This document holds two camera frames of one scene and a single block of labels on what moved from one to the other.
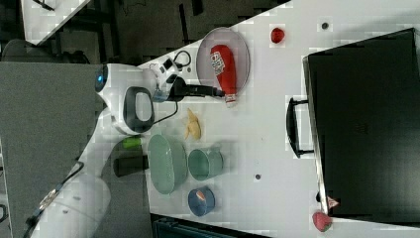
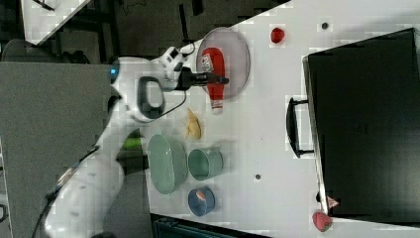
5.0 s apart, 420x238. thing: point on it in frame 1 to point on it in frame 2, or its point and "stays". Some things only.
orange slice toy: x=200 y=195 stays
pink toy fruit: x=322 y=222 stays
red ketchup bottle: x=223 y=60 to x=213 y=60
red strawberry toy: x=276 y=35 stays
